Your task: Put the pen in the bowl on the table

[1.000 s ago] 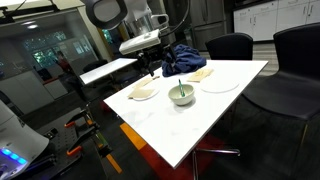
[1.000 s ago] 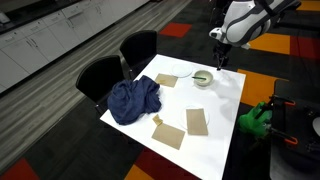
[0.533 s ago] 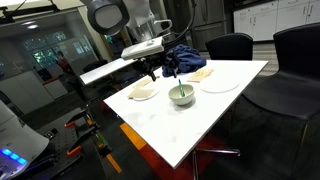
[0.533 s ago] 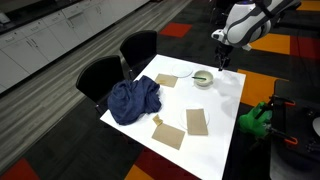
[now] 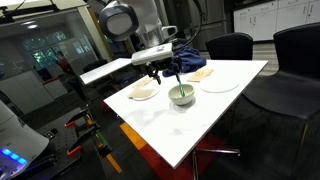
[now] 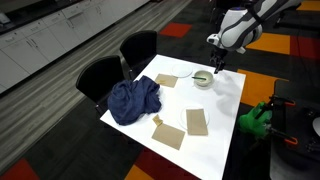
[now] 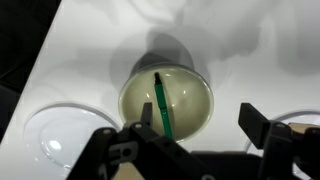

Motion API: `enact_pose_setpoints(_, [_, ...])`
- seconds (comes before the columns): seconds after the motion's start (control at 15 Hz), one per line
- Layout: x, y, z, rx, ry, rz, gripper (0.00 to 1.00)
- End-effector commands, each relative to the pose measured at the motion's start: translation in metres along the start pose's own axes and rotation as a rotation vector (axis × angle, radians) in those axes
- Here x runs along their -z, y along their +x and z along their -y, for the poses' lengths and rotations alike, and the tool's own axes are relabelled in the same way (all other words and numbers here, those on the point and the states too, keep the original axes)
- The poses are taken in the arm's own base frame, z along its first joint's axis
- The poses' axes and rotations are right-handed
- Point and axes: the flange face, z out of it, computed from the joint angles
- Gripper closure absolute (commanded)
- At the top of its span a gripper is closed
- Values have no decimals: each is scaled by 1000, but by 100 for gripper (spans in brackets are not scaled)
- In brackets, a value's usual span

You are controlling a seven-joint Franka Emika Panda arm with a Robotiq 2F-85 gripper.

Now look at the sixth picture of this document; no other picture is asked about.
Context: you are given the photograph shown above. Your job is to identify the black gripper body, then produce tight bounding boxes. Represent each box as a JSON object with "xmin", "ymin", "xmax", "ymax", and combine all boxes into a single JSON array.
[{"xmin": 210, "ymin": 46, "xmax": 228, "ymax": 66}]

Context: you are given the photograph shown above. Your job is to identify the green pen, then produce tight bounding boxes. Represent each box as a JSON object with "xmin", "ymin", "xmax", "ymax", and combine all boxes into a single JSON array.
[{"xmin": 192, "ymin": 77, "xmax": 207, "ymax": 81}]

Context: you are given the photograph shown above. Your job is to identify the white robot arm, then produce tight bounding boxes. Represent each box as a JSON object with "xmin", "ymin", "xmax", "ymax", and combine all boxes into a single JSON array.
[{"xmin": 206, "ymin": 0, "xmax": 304, "ymax": 74}]

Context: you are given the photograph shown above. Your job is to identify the white ceramic bowl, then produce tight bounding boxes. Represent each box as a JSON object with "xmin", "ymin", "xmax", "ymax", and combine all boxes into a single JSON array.
[{"xmin": 193, "ymin": 70, "xmax": 214, "ymax": 87}]

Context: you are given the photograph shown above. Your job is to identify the white plate near bowl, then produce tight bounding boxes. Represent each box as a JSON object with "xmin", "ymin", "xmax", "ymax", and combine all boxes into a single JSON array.
[{"xmin": 171, "ymin": 64, "xmax": 192, "ymax": 78}]

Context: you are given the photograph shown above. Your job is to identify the brown napkin by cloth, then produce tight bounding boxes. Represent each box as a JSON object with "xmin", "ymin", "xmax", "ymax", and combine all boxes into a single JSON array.
[{"xmin": 155, "ymin": 74, "xmax": 178, "ymax": 88}]

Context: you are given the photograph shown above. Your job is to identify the brown napkin on plate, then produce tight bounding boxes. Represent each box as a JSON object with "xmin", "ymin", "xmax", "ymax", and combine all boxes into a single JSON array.
[{"xmin": 186, "ymin": 109, "xmax": 208, "ymax": 136}]

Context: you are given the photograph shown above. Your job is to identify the white plate under napkin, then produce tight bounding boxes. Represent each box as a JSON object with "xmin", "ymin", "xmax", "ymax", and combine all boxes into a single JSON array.
[{"xmin": 178, "ymin": 105, "xmax": 210, "ymax": 130}]

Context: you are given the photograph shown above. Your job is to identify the black orange clamp upper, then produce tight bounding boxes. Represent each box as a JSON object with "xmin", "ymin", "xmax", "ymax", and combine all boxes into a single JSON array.
[{"xmin": 255, "ymin": 95, "xmax": 296, "ymax": 119}]

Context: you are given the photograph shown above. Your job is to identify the black orange clamp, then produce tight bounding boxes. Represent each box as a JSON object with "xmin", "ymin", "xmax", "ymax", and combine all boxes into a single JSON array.
[
  {"xmin": 267, "ymin": 127, "xmax": 298, "ymax": 145},
  {"xmin": 255, "ymin": 95, "xmax": 296, "ymax": 119}
]

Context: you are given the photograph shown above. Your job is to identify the black chair near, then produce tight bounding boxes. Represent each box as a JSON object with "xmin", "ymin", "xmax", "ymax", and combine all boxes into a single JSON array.
[{"xmin": 120, "ymin": 30, "xmax": 157, "ymax": 79}]

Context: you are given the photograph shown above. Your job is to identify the black chair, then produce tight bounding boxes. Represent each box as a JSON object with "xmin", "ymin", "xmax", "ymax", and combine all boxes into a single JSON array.
[
  {"xmin": 76, "ymin": 55, "xmax": 125, "ymax": 115},
  {"xmin": 120, "ymin": 30, "xmax": 157, "ymax": 79}
]

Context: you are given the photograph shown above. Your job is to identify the small crumpled brown paper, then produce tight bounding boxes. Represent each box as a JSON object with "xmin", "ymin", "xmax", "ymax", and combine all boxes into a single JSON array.
[{"xmin": 153, "ymin": 114, "xmax": 163, "ymax": 127}]

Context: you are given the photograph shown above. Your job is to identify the large brown napkin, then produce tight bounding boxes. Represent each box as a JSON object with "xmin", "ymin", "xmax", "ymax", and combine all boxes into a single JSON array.
[{"xmin": 152, "ymin": 124, "xmax": 185, "ymax": 150}]

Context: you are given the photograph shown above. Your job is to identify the blue crumpled cloth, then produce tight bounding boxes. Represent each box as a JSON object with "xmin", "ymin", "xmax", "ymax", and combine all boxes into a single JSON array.
[{"xmin": 107, "ymin": 76, "xmax": 162, "ymax": 125}]

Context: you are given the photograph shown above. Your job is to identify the black orange clamp lower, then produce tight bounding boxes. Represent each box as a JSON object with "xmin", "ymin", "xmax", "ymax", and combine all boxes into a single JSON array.
[{"xmin": 267, "ymin": 127, "xmax": 298, "ymax": 145}]

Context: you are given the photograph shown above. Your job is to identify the black chair far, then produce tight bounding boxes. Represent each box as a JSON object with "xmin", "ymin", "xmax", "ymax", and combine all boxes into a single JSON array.
[{"xmin": 76, "ymin": 55, "xmax": 125, "ymax": 115}]

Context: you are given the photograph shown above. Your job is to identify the white kitchen cabinets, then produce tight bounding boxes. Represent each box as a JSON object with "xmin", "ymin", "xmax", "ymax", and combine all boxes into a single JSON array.
[{"xmin": 0, "ymin": 0, "xmax": 150, "ymax": 93}]

